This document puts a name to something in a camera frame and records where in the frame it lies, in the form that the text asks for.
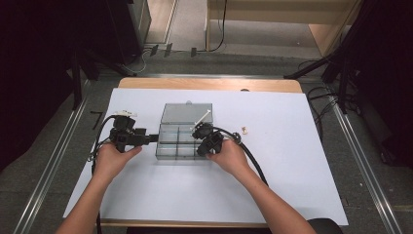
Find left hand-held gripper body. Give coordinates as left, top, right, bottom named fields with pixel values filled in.
left=109, top=109, right=151, bottom=154

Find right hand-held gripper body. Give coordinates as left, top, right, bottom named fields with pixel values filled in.
left=191, top=109, right=225, bottom=154

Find clear plastic compartment box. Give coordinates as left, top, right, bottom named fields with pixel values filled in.
left=155, top=100, right=214, bottom=161

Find person's right hand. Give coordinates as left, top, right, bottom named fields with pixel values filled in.
left=206, top=138, right=253, bottom=179

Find person's left hand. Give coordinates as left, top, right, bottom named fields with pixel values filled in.
left=92, top=141, right=143, bottom=183

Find white paper sheet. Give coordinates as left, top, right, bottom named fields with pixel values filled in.
left=62, top=88, right=350, bottom=227

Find wooden table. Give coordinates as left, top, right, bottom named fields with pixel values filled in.
left=92, top=76, right=346, bottom=229

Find black metal stand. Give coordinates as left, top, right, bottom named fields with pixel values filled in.
left=66, top=45, right=137, bottom=111

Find dark cabinet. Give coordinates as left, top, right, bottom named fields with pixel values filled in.
left=105, top=0, right=152, bottom=65

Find light wooden shelf unit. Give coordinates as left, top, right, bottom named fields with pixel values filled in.
left=205, top=0, right=362, bottom=57

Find person's dark clothing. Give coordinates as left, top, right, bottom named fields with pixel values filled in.
left=126, top=217, right=344, bottom=234

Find black tripod stand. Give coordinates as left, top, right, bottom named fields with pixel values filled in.
left=282, top=0, right=374, bottom=115

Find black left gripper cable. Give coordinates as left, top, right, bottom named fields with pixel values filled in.
left=86, top=114, right=120, bottom=234

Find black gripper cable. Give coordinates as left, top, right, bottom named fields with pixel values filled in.
left=86, top=114, right=120, bottom=234
left=212, top=126, right=270, bottom=187

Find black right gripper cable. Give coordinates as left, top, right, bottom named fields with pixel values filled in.
left=212, top=126, right=270, bottom=187

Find white floor cable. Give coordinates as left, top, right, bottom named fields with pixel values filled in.
left=124, top=48, right=154, bottom=74

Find metal floor rail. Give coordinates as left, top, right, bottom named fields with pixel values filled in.
left=325, top=83, right=404, bottom=234
left=12, top=80, right=92, bottom=234

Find black hanging cable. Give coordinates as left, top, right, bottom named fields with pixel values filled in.
left=207, top=0, right=229, bottom=54

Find black floor cables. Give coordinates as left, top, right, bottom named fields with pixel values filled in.
left=296, top=58, right=362, bottom=140

